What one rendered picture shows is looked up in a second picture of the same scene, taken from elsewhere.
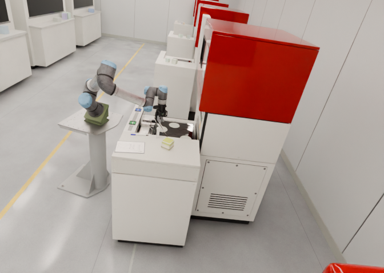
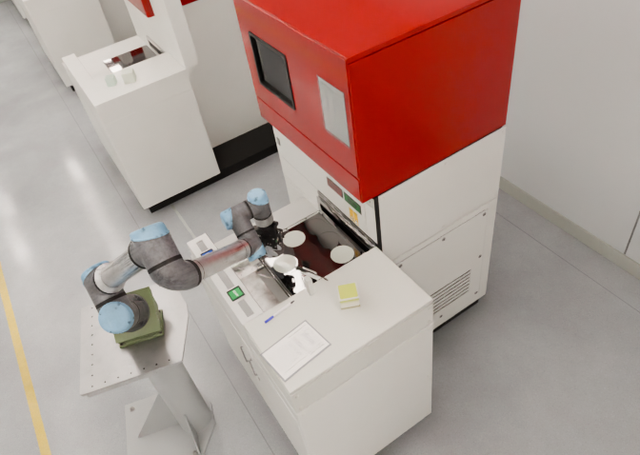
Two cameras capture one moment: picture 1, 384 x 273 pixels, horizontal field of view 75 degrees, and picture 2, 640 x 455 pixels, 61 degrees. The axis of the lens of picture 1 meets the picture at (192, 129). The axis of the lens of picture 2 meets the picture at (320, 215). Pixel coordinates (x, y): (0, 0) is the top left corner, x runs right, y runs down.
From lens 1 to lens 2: 97 cm
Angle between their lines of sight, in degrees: 22
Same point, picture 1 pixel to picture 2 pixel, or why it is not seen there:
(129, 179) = (329, 399)
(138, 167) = (339, 373)
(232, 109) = (415, 163)
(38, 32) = not seen: outside the picture
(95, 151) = (171, 379)
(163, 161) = (375, 336)
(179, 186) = (408, 348)
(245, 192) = (465, 265)
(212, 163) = (406, 264)
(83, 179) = (158, 432)
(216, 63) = (369, 108)
